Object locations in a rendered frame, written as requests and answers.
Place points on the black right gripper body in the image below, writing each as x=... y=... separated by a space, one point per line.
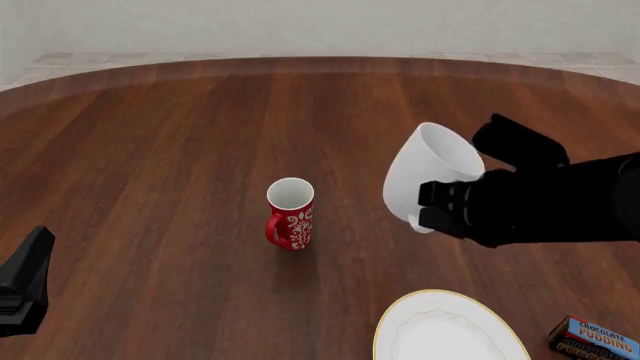
x=492 y=210

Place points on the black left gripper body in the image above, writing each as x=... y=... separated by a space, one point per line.
x=22 y=318

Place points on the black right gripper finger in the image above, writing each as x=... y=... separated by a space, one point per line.
x=440 y=221
x=436 y=193

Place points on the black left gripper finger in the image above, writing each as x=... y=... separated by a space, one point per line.
x=31 y=262

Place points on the white plate with gold rim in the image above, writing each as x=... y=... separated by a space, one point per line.
x=440 y=330

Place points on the red mug with white pattern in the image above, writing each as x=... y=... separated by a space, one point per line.
x=295 y=221

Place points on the chocolate pudding box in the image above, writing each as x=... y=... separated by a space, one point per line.
x=600 y=337

